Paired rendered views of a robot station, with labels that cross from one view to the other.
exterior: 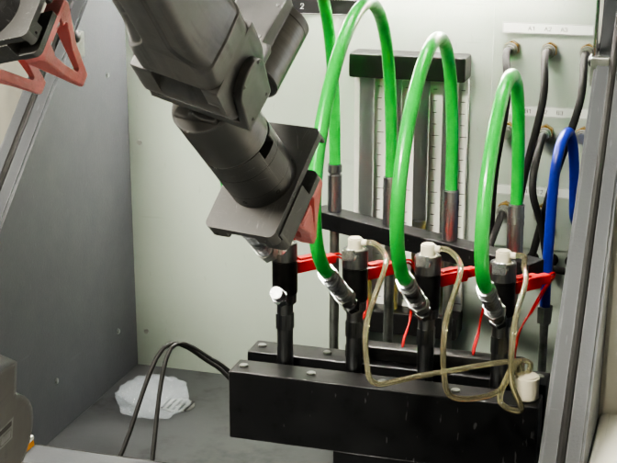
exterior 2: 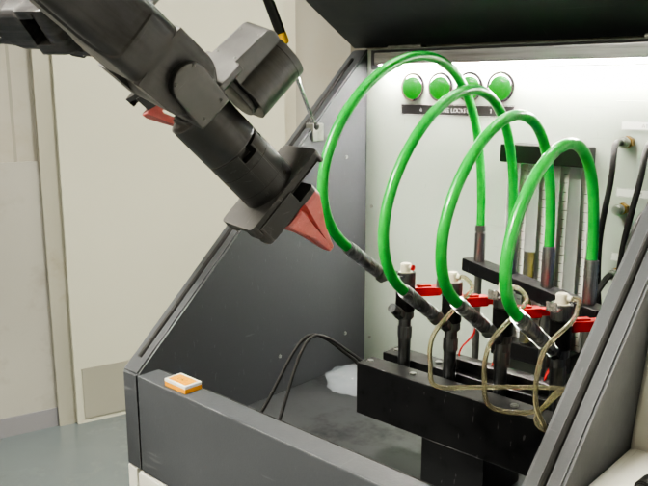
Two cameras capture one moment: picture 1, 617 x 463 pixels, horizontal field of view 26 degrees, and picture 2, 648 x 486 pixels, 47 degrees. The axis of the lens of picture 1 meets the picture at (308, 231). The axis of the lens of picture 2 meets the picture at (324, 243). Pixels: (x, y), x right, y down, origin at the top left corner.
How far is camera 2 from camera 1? 54 cm
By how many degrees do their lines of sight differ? 26
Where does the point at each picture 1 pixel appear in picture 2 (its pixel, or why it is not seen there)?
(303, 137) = (304, 155)
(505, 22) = (623, 121)
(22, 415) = not seen: outside the picture
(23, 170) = not seen: hidden behind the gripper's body
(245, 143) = (221, 147)
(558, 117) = not seen: outside the picture
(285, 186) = (273, 191)
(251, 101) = (194, 101)
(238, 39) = (159, 39)
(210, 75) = (122, 65)
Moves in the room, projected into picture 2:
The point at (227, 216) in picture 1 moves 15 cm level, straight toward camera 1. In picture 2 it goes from (236, 214) to (145, 242)
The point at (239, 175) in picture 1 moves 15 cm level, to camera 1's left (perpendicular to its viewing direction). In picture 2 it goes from (226, 175) to (100, 169)
